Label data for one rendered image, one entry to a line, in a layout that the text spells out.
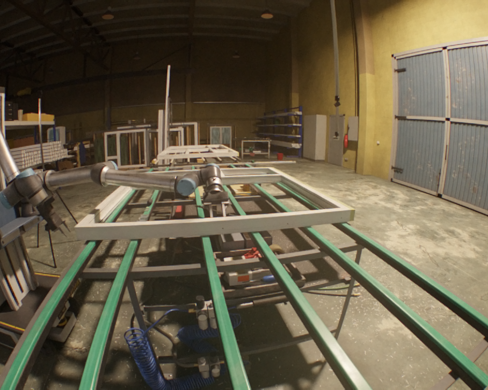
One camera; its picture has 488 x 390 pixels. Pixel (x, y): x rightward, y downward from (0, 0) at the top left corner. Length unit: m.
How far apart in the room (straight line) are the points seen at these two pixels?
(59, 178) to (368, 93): 8.29
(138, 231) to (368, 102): 8.08
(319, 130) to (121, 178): 10.07
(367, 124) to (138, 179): 7.81
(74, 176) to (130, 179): 0.51
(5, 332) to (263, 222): 1.84
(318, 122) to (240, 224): 9.93
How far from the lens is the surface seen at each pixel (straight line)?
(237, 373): 0.57
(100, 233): 1.24
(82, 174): 1.66
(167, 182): 1.26
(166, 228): 1.15
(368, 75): 8.73
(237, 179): 2.16
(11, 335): 1.94
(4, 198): 1.26
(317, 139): 10.91
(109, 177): 1.40
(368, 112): 8.52
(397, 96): 7.96
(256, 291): 1.20
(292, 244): 1.69
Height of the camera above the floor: 1.35
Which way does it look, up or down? 15 degrees down
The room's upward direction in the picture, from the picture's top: straight up
